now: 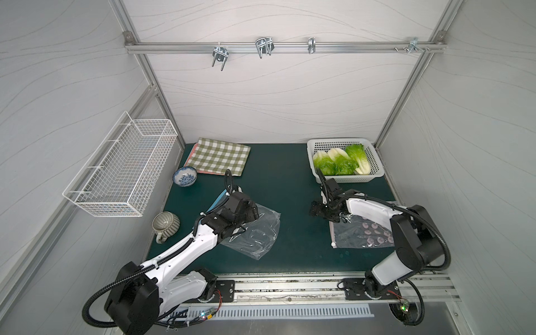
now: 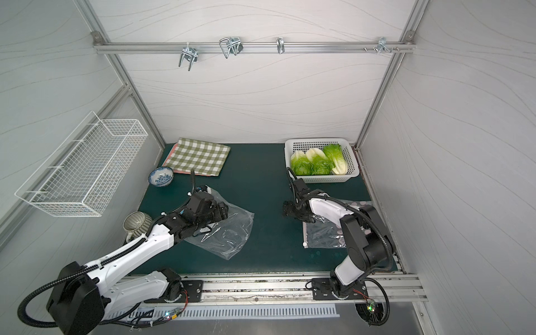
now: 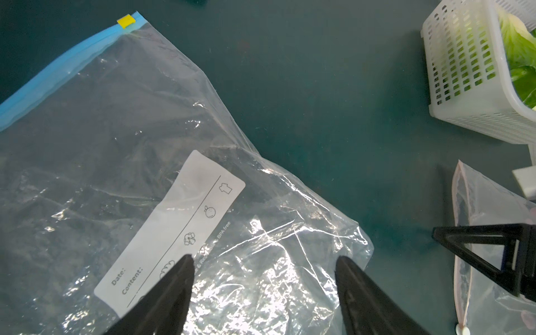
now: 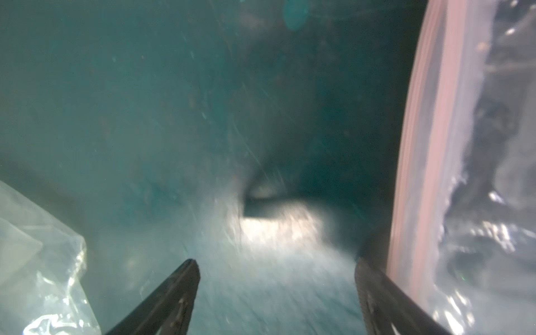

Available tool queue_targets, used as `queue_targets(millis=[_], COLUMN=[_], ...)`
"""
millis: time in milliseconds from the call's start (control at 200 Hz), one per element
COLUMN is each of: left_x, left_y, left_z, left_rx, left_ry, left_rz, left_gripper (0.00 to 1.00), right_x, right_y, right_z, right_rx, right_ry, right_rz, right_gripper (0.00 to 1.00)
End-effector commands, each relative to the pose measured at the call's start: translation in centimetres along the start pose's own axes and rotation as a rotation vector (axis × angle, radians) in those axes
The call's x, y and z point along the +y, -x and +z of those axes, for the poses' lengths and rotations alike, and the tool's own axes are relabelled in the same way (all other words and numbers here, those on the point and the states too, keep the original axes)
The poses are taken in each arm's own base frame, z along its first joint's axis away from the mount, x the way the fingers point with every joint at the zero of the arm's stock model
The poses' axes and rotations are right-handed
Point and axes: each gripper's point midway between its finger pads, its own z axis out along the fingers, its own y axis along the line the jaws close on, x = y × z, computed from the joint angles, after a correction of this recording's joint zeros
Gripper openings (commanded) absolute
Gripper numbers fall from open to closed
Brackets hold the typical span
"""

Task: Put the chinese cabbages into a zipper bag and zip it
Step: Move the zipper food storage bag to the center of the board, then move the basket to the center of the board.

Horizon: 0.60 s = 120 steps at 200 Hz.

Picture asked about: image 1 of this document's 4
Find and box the blue white porcelain bowl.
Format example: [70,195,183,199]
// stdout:
[173,166,198,187]

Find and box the striped ceramic mug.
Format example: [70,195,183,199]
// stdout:
[152,212,180,244]

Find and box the clear blue zipper bag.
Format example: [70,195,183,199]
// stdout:
[201,188,281,260]

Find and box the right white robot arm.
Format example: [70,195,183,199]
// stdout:
[310,176,452,300]

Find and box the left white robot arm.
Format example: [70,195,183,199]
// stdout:
[104,191,260,334]

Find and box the left black corrugated cable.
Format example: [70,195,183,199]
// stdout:
[81,168,235,329]

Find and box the right black corrugated cable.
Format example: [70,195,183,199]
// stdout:
[315,168,452,327]

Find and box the pink dotted zipper bag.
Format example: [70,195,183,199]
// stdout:
[329,199,399,249]

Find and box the green checkered cloth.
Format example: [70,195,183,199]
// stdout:
[184,138,251,177]

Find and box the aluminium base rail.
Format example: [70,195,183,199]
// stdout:
[217,272,461,304]

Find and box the aluminium top rail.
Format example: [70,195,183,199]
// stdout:
[125,39,447,54]

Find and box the black corrugated cable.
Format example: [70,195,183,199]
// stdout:
[315,168,452,327]
[81,168,235,329]

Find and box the metal hook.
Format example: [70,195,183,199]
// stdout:
[393,38,431,54]
[255,37,274,59]
[308,37,316,54]
[212,46,229,71]

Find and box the white wire wall basket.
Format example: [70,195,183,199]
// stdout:
[63,111,177,218]

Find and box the chinese cabbage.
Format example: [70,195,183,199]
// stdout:
[327,148,357,175]
[313,151,336,176]
[345,144,371,175]

